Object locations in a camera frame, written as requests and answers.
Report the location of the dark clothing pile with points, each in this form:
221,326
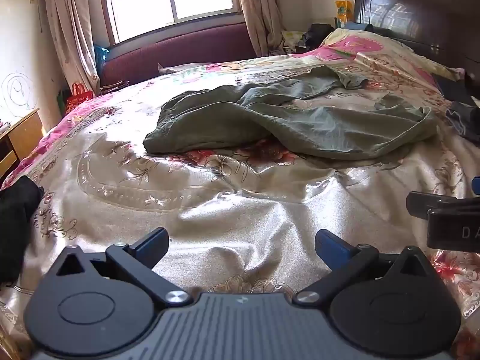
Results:
320,35

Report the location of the green bag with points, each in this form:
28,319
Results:
62,101

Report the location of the black knitted cloth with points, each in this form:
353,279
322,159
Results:
465,120

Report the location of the wooden cabinet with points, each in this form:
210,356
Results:
22,138

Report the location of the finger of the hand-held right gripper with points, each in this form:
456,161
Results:
423,202

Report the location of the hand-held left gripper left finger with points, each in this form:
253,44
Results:
152,245

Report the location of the red bag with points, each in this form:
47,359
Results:
78,99

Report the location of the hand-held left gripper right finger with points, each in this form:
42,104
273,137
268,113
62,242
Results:
332,247

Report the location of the yellow packet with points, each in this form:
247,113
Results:
343,13

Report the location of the floral satin bedspread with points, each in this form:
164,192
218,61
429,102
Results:
225,202

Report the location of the maroon sofa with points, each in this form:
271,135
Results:
180,48

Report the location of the green pants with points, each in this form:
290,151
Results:
292,123

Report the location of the floral pillow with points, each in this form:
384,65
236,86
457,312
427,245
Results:
375,50

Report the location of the window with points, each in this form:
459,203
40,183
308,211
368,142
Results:
172,0

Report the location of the beige curtain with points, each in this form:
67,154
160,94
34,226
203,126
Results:
71,33
258,11

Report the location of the blue cloth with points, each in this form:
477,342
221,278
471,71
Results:
358,26

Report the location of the dark wooden headboard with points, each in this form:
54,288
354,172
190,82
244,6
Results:
420,11

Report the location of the blue bag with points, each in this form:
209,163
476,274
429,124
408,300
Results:
100,60

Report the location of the white patterned bag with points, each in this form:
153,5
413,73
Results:
292,41

